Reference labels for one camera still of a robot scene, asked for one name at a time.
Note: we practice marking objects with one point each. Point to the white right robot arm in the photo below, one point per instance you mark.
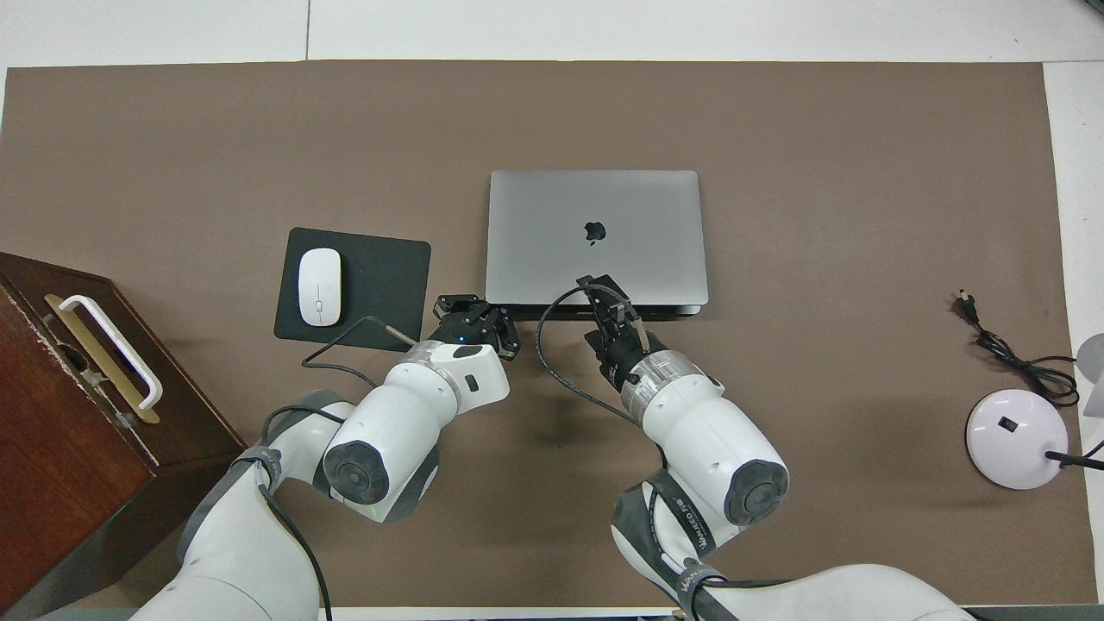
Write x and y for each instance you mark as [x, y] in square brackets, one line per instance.
[716, 448]

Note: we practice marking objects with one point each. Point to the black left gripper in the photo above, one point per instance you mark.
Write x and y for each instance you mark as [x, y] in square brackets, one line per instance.
[466, 329]

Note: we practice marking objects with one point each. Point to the gold metal box plate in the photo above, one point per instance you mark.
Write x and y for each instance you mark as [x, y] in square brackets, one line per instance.
[142, 407]

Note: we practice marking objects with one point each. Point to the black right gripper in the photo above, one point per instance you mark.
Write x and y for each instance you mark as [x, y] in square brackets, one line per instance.
[625, 362]

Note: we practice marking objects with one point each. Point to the brown table mat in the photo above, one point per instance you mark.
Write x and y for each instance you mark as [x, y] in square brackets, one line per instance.
[862, 172]

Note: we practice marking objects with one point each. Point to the grey apple laptop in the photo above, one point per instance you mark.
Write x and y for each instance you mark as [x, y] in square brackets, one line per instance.
[552, 224]

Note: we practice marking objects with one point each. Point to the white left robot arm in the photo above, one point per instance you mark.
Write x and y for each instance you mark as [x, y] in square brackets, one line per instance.
[397, 414]

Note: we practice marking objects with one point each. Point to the white computer mouse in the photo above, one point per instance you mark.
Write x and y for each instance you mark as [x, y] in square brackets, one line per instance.
[319, 276]

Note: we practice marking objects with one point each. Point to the dark brown wooden box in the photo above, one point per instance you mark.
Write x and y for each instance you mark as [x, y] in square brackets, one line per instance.
[52, 448]

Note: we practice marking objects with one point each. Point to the black mouse pad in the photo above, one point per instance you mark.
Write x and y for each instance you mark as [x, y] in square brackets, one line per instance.
[384, 276]

